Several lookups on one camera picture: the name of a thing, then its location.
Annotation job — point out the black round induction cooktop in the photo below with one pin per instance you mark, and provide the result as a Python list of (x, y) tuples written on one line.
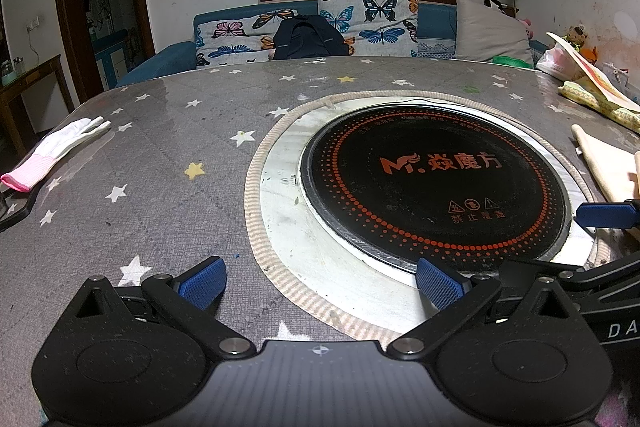
[(405, 181)]

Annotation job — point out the blue butterfly pattern sofa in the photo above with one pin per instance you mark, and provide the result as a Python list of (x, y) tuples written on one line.
[(244, 35)]

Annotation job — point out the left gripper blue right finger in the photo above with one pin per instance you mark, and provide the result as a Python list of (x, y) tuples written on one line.
[(459, 301)]

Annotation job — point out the cream white garment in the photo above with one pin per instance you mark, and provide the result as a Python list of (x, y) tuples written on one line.
[(616, 171)]

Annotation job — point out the white pink knit glove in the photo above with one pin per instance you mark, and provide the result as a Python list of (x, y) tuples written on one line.
[(52, 149)]

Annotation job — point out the green plastic object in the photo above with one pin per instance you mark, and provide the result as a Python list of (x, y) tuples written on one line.
[(510, 61)]

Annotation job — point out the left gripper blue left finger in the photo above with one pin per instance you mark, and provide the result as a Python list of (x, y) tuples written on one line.
[(188, 303)]

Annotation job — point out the small plush toy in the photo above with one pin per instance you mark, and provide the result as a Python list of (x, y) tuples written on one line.
[(577, 37)]

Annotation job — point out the grey white cushion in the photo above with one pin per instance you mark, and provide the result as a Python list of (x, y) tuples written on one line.
[(483, 32)]

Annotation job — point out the grey star pattern tablecloth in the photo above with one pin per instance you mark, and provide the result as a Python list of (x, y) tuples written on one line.
[(164, 189)]

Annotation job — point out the white plastic bag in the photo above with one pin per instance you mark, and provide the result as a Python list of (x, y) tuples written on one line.
[(558, 63)]

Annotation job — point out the dark wooden side table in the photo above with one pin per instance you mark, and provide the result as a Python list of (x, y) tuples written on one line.
[(35, 103)]

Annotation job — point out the yellow green dotted cloth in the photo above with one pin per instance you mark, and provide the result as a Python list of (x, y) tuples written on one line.
[(584, 92)]

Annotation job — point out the dark navy backpack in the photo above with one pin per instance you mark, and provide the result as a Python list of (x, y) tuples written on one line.
[(307, 36)]

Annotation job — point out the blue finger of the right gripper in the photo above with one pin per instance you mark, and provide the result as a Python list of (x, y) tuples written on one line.
[(613, 215)]

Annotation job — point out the white orange paper booklet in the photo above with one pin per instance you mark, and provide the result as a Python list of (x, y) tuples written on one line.
[(597, 77)]

